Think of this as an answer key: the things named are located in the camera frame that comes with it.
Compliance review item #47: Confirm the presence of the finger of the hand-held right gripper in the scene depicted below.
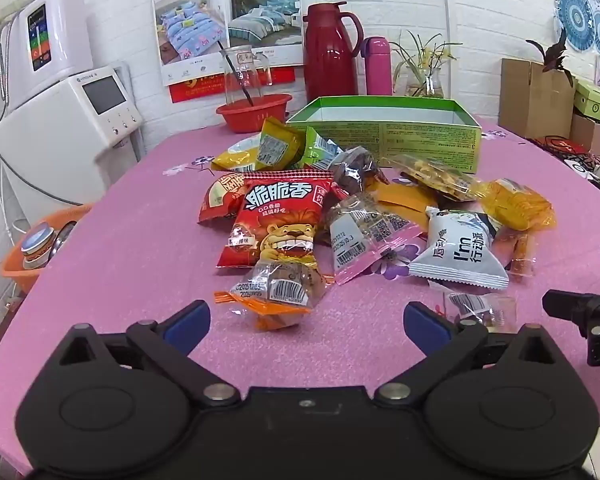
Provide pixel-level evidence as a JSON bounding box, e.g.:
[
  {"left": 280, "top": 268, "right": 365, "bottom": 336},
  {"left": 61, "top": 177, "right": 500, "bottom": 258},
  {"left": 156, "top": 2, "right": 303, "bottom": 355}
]
[{"left": 541, "top": 289, "right": 600, "bottom": 367}]

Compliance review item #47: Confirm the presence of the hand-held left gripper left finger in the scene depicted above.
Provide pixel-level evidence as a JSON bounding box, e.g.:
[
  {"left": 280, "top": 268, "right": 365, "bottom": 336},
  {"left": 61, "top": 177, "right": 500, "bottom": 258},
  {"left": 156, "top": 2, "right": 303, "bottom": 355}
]
[{"left": 55, "top": 300, "right": 242, "bottom": 408}]

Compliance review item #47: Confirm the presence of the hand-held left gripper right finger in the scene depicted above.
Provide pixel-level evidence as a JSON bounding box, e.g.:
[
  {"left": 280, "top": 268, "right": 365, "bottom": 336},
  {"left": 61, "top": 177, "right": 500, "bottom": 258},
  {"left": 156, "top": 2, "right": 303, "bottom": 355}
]
[{"left": 374, "top": 301, "right": 565, "bottom": 408}]

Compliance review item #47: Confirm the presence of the small clear snack packet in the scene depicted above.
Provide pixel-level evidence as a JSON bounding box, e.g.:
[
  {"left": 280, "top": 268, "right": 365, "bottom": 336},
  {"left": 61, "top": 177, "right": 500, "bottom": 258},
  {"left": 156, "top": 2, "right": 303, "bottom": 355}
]
[{"left": 442, "top": 290, "right": 518, "bottom": 333}]

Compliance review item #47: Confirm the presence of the thin orange snack packet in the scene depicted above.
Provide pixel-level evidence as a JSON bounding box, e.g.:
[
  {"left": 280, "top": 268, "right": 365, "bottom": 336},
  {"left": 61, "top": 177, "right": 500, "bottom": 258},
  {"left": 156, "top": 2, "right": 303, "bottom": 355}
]
[{"left": 495, "top": 227, "right": 537, "bottom": 277}]

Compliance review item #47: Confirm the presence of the white grey snack packet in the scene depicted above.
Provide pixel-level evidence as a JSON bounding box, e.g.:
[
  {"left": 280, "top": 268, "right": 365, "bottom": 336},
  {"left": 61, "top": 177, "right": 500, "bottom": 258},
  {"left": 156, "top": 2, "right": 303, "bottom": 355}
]
[{"left": 409, "top": 208, "right": 510, "bottom": 292}]

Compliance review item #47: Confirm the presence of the orange-edged clear snack packet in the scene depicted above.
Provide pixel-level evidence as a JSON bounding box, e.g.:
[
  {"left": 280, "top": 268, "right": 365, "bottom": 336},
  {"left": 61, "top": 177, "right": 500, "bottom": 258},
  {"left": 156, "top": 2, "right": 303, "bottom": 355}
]
[{"left": 215, "top": 255, "right": 335, "bottom": 331}]

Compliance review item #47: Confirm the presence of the pink-edged clear seed packet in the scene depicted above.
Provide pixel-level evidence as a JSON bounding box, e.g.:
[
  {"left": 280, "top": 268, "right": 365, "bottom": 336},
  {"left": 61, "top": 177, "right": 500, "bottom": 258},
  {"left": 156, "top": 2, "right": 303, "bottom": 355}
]
[{"left": 321, "top": 192, "right": 428, "bottom": 286}]

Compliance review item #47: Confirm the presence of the yellow snack packet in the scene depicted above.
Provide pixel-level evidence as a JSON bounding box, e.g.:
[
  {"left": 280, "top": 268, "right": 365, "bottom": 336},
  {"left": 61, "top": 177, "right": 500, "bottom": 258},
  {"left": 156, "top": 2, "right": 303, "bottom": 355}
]
[{"left": 480, "top": 178, "right": 557, "bottom": 232}]

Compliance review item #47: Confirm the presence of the red chip bag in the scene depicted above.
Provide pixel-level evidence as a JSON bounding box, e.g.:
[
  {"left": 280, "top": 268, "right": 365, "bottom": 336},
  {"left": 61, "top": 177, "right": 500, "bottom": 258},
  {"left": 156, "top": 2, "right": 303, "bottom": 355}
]
[{"left": 197, "top": 172, "right": 248, "bottom": 224}]

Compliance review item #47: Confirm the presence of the clear nut snack packet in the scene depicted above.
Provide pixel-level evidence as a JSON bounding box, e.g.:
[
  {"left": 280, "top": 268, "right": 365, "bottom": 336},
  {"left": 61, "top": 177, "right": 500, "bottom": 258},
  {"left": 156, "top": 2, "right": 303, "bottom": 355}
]
[{"left": 387, "top": 154, "right": 483, "bottom": 202}]

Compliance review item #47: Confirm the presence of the red lion snack bag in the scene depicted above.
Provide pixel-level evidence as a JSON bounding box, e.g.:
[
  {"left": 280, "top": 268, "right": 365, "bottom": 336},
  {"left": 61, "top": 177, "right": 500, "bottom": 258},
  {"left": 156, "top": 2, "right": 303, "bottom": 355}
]
[{"left": 215, "top": 170, "right": 337, "bottom": 271}]

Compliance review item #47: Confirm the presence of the dark brown clear snack packet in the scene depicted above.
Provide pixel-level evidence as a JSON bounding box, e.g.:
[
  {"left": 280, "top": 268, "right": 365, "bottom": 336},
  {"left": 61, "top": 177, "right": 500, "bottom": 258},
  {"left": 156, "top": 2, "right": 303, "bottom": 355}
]
[{"left": 330, "top": 146, "right": 391, "bottom": 196}]

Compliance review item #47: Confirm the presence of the green cardboard box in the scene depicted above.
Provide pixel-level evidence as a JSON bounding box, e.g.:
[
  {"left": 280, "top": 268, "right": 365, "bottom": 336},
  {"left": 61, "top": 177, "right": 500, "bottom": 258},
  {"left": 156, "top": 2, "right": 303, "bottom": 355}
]
[{"left": 285, "top": 96, "right": 482, "bottom": 175}]

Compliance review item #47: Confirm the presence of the yellow chip bag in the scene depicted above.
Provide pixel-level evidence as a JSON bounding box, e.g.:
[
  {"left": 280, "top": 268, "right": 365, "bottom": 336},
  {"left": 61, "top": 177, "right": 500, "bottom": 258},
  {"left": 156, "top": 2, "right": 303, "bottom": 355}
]
[{"left": 211, "top": 117, "right": 307, "bottom": 172}]

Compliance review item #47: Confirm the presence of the green pea snack packet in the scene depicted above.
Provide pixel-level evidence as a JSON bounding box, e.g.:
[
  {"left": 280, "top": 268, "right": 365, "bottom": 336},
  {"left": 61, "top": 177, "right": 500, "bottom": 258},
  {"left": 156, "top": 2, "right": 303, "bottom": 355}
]
[{"left": 297, "top": 127, "right": 351, "bottom": 171}]

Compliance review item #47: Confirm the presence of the red black printed bag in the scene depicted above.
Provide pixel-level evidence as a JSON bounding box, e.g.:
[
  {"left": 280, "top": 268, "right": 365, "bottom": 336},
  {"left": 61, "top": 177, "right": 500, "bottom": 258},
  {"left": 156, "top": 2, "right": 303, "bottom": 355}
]
[{"left": 525, "top": 135, "right": 600, "bottom": 176}]

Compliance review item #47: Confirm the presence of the small brown cardboard box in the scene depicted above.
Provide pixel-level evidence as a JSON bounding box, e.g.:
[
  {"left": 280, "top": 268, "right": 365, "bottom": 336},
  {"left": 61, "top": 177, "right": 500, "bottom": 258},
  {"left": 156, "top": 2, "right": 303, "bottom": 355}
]
[{"left": 570, "top": 112, "right": 600, "bottom": 156}]

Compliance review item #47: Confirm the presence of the light green lidded box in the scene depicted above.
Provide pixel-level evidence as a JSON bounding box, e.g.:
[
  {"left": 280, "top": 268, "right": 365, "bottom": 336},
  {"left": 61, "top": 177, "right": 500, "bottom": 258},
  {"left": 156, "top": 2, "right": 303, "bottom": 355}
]
[{"left": 573, "top": 79, "right": 600, "bottom": 118}]

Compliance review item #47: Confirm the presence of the white jar with blue lid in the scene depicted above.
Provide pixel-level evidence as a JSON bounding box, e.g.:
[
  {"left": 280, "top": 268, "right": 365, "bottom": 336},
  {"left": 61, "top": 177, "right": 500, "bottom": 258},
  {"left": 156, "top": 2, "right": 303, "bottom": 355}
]
[{"left": 20, "top": 227, "right": 56, "bottom": 271}]

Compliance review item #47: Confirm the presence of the orange plastic basket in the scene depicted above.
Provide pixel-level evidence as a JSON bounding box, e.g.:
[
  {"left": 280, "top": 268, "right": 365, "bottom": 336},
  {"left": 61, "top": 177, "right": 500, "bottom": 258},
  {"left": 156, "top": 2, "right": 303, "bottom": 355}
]
[{"left": 0, "top": 203, "right": 93, "bottom": 291}]

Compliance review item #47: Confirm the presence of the dark red leafy plant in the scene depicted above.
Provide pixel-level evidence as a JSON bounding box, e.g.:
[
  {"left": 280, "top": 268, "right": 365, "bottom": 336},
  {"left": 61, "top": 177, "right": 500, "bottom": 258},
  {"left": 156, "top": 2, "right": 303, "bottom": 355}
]
[{"left": 525, "top": 27, "right": 576, "bottom": 86}]

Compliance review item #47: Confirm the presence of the red plastic basin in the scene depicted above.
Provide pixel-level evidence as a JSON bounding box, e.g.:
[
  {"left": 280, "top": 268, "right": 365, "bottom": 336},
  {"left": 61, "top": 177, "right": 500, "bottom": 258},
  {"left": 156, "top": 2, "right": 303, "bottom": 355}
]
[{"left": 216, "top": 94, "right": 293, "bottom": 134}]

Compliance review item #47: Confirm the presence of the white appliance with screen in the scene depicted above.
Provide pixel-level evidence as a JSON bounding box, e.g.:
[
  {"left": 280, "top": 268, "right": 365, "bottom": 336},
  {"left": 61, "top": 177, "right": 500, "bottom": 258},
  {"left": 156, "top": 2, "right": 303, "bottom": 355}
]
[{"left": 0, "top": 62, "right": 146, "bottom": 226}]

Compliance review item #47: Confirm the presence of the large blue paper fan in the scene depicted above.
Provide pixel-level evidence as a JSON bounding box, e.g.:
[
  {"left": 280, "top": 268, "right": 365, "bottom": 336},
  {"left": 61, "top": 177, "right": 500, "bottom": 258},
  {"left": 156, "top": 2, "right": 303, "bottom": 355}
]
[{"left": 552, "top": 0, "right": 596, "bottom": 52}]

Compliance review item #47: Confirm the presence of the plant in glass vase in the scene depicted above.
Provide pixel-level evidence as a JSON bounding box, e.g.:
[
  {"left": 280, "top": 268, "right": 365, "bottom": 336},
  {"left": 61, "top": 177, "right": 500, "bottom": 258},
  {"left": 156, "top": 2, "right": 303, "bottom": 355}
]
[{"left": 387, "top": 30, "right": 463, "bottom": 98}]

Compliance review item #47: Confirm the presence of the black stirring stick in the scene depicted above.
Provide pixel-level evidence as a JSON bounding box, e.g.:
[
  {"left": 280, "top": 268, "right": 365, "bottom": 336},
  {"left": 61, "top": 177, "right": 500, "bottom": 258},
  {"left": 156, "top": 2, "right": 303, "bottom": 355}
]
[{"left": 219, "top": 42, "right": 255, "bottom": 108}]

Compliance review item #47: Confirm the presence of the glass pitcher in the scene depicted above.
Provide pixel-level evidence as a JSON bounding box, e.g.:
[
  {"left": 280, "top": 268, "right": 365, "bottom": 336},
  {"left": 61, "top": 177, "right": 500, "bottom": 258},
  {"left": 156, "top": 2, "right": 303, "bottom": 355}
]
[{"left": 220, "top": 45, "right": 272, "bottom": 108}]

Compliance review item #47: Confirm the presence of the pink bottle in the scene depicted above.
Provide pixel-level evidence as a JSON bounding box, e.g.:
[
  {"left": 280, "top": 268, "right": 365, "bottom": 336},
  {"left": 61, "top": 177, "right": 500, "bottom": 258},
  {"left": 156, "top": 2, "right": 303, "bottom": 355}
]
[{"left": 360, "top": 36, "right": 393, "bottom": 97}]

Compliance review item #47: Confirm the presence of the dark red thermos jug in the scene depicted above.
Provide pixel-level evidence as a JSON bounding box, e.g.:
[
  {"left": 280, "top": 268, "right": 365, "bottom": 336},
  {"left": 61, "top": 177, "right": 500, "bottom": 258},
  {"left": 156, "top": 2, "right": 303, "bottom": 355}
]
[{"left": 302, "top": 1, "right": 365, "bottom": 103}]

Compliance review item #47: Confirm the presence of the white water purifier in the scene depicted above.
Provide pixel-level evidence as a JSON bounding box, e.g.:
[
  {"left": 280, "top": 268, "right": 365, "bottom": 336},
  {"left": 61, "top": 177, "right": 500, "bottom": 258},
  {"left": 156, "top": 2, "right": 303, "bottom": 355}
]
[{"left": 0, "top": 0, "right": 95, "bottom": 111}]

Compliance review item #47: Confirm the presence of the wall poster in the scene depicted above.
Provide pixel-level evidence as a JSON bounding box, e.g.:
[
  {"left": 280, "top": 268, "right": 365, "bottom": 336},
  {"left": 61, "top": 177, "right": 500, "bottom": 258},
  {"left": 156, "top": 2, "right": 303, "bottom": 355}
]
[{"left": 149, "top": 0, "right": 303, "bottom": 105}]

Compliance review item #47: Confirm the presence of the metal flexible hose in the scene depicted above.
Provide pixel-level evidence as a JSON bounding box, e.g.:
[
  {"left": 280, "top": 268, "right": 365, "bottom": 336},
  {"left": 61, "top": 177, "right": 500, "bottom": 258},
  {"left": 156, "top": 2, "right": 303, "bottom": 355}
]
[{"left": 0, "top": 22, "right": 11, "bottom": 106}]

